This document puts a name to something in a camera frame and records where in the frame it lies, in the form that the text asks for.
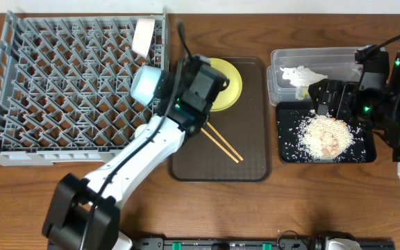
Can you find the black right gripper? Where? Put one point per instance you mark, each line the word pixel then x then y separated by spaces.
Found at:
pixel 348 90

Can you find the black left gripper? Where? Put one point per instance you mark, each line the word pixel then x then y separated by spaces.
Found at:
pixel 165 85

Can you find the light blue bowl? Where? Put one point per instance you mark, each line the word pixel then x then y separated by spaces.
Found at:
pixel 144 84

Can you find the wooden chopstick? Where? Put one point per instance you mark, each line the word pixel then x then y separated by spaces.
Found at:
pixel 230 148
pixel 219 145

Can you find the yellow plate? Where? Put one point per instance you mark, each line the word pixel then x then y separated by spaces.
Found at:
pixel 231 94

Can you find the pink bowl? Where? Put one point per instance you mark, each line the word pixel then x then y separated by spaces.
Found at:
pixel 142 36

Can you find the white green cup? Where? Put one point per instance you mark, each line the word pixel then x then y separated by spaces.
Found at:
pixel 139 130

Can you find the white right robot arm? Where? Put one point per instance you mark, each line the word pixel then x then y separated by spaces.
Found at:
pixel 374 100

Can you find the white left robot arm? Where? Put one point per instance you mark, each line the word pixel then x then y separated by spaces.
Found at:
pixel 84 213

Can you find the rice food waste pile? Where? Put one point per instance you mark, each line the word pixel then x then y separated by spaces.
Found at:
pixel 326 137

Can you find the crumpled white paper waste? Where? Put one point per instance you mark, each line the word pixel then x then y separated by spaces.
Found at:
pixel 301 78

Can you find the grey plastic dishwasher rack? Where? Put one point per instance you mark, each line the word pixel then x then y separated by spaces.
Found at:
pixel 65 87

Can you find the black tray bin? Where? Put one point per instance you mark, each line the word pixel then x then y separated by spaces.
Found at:
pixel 292 116

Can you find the clear plastic bin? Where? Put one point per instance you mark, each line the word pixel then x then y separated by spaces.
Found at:
pixel 337 63

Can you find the brown serving tray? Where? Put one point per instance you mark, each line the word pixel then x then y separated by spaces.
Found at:
pixel 245 125

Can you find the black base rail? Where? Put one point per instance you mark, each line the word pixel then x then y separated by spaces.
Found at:
pixel 287 240

